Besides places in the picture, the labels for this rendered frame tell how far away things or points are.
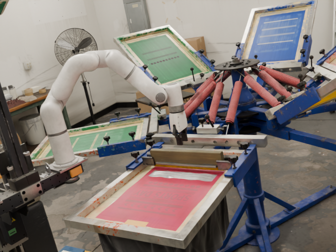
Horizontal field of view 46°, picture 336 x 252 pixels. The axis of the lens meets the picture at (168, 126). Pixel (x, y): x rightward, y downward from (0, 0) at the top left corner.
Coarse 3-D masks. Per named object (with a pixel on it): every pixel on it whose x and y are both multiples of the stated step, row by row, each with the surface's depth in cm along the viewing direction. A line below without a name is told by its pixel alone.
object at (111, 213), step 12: (156, 168) 210; (168, 168) 208; (180, 168) 205; (144, 180) 199; (156, 180) 196; (168, 180) 194; (132, 192) 189; (120, 204) 179; (96, 216) 173; (108, 216) 171; (120, 216) 169; (132, 216) 167
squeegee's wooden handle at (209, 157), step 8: (152, 152) 208; (160, 152) 206; (168, 152) 203; (176, 152) 200; (184, 152) 198; (192, 152) 196; (200, 152) 193; (208, 152) 191; (216, 152) 189; (160, 160) 208; (168, 160) 205; (176, 160) 202; (184, 160) 200; (192, 160) 197; (200, 160) 195; (208, 160) 193
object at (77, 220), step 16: (128, 176) 202; (112, 192) 191; (224, 192) 170; (80, 208) 175; (208, 208) 156; (80, 224) 164; (96, 224) 160; (112, 224) 157; (128, 224) 155; (192, 224) 147; (144, 240) 148; (160, 240) 144; (176, 240) 140
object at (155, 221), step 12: (192, 168) 202; (180, 180) 191; (192, 180) 189; (216, 180) 184; (204, 192) 176; (192, 204) 168; (144, 216) 165; (156, 216) 164; (168, 216) 162; (180, 216) 160; (168, 228) 154
